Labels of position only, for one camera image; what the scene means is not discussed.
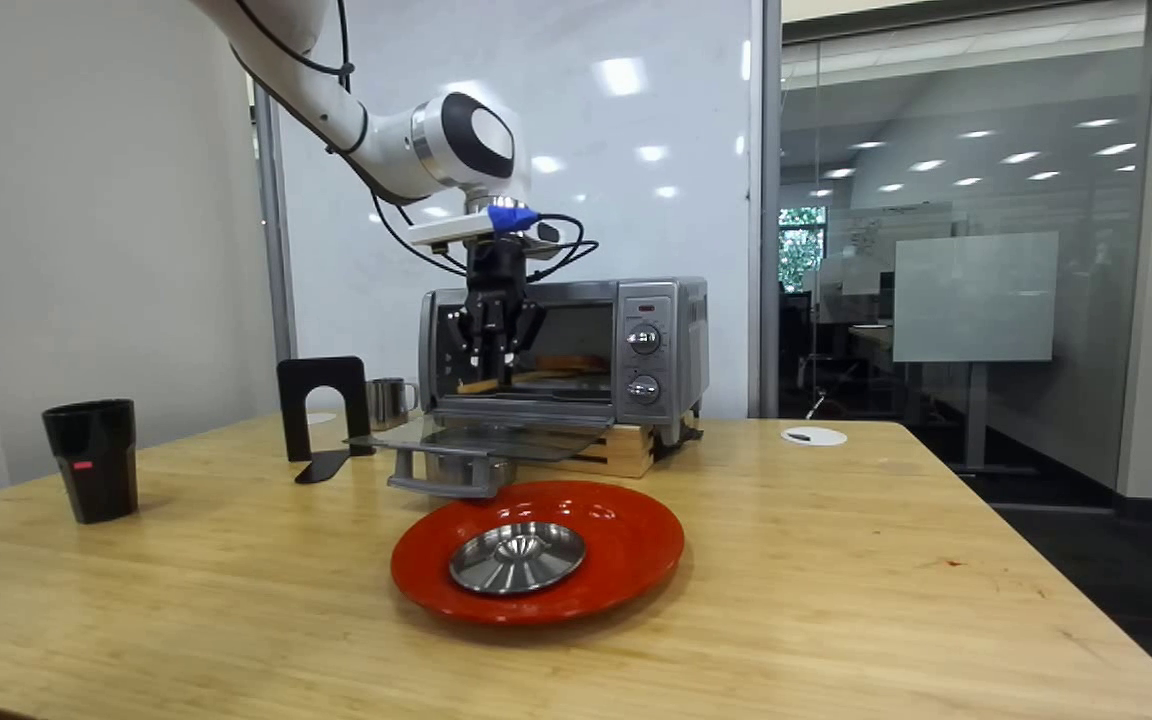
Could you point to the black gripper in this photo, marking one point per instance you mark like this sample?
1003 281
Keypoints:
499 269

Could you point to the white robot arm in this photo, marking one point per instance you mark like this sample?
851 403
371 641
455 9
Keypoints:
429 145

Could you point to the grey toaster oven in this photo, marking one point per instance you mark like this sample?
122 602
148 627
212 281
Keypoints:
663 334

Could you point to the small steel jug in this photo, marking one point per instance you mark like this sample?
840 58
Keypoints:
388 403

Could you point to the black metal bookend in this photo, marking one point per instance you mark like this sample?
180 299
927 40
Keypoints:
295 403

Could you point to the steel pot lid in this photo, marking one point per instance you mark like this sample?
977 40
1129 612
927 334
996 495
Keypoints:
517 559

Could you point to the red round plate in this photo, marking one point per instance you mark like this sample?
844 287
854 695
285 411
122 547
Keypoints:
628 547

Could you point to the white round table grommet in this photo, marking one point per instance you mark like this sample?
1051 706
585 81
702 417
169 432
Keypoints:
812 438

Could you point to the black plastic cup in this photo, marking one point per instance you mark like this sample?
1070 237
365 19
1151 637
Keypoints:
94 460

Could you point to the standing whiteboard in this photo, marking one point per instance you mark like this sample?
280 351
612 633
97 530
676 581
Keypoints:
974 302

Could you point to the grey blue wrist camera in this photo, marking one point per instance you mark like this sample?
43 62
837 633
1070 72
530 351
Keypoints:
502 221

